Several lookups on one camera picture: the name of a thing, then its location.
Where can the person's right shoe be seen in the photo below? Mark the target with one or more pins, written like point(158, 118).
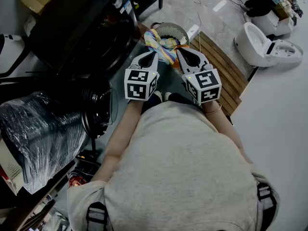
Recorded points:
point(167, 94)

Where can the person's right forearm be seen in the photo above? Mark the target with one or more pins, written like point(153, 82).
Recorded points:
point(221, 126)

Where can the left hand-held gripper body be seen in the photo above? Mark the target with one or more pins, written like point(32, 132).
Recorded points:
point(136, 85)

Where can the multicoloured tie-dye garment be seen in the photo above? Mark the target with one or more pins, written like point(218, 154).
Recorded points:
point(161, 49)

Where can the gold bangle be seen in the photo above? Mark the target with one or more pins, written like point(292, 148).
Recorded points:
point(214, 111)

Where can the white toilet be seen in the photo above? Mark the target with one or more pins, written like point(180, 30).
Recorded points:
point(260, 47)

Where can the white power strip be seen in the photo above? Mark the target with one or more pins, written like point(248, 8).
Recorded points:
point(193, 31)

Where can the red tool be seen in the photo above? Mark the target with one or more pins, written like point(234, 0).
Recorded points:
point(77, 180)

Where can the white perforated box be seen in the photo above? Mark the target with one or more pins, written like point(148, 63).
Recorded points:
point(9, 170)

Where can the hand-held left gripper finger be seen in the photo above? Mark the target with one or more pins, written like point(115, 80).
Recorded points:
point(156, 64)
point(139, 58)

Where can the person's left shoe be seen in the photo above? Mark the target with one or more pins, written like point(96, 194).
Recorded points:
point(158, 94)

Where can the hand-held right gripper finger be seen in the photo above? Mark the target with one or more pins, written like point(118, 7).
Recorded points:
point(183, 67)
point(202, 59)

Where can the dark grey washing machine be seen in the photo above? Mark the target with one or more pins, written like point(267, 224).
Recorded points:
point(84, 32)

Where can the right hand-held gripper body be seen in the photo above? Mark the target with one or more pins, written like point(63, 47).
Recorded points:
point(204, 85)

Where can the open cardboard box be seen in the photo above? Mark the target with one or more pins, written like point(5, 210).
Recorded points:
point(281, 11)

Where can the person's shoe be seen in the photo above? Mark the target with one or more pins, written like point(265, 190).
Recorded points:
point(167, 94)
point(158, 94)

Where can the person's left forearm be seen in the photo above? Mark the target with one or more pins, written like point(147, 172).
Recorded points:
point(122, 129)

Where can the person's grey shirt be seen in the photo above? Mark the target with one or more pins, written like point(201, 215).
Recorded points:
point(178, 167)

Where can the brown wooden slat platform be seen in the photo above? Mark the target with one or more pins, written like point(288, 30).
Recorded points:
point(223, 76)

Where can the person's black trousers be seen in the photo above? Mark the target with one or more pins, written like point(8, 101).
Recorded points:
point(149, 102)

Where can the green laundry basket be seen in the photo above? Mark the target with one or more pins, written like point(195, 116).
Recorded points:
point(173, 30)

